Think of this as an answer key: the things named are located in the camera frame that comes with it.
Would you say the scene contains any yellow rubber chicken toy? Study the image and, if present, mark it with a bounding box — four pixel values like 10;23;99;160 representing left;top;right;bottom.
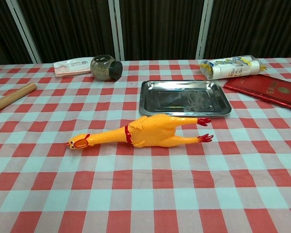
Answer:
64;115;213;149

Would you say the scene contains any rectangular stainless steel tray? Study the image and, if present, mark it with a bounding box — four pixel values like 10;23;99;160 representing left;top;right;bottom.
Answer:
138;80;232;118

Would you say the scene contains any glass jar with black lid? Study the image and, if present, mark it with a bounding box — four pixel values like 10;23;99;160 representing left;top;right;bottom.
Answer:
90;55;124;82

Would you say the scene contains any red white checkered tablecloth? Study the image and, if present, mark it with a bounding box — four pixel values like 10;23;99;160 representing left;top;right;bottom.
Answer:
0;57;291;233

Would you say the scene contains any pink wet wipes pack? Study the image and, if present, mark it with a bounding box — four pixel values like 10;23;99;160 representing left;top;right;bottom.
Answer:
53;57;95;78

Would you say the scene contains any plastic bag rolls pack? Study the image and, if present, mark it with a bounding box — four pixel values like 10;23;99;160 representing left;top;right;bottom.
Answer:
199;55;267;81

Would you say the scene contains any red certificate booklet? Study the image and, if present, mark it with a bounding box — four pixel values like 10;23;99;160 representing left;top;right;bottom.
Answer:
223;74;291;112

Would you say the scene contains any wooden rolling pin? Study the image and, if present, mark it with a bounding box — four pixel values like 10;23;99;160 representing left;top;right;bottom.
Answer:
0;82;37;116

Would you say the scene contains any white metal screen post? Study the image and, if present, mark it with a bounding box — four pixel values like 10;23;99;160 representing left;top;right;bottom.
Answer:
195;0;214;60
6;0;42;64
108;0;126;61

